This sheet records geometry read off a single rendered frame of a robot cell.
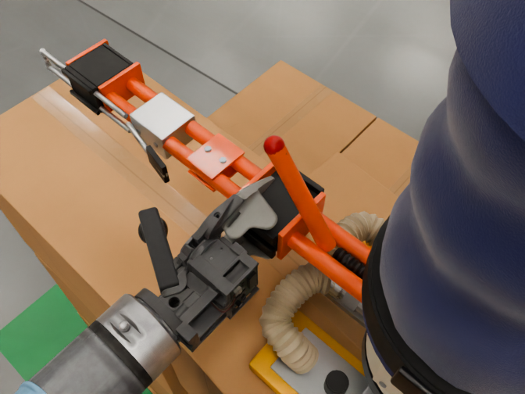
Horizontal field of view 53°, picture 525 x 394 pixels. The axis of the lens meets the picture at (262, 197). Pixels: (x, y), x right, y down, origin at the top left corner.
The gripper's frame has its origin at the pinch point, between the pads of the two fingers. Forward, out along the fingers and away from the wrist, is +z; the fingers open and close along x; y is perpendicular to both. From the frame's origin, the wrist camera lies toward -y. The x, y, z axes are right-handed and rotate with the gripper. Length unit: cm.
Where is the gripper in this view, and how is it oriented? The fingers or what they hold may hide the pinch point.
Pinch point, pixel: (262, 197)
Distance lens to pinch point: 67.3
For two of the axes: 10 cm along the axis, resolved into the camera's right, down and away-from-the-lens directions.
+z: 6.6, -6.2, 4.2
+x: 0.0, -5.6, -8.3
